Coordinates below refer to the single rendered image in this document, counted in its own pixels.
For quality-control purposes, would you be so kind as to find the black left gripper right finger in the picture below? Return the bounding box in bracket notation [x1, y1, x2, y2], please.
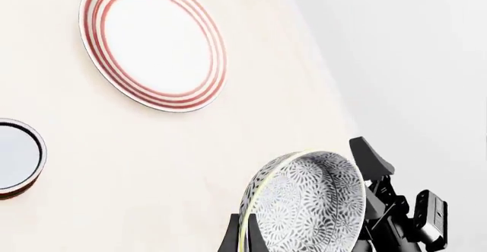
[245, 219, 269, 252]

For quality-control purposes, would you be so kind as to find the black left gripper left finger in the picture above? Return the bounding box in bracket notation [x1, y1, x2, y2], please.
[217, 213, 242, 252]

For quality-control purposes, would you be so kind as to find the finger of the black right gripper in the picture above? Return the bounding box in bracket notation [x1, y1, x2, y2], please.
[349, 136, 396, 180]

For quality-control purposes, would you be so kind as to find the white bowl with dark rim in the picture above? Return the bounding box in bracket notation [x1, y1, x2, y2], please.
[0, 117, 49, 202]

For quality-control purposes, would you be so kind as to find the white plate with red rings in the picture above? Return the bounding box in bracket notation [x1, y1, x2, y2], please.
[78, 0, 228, 113]

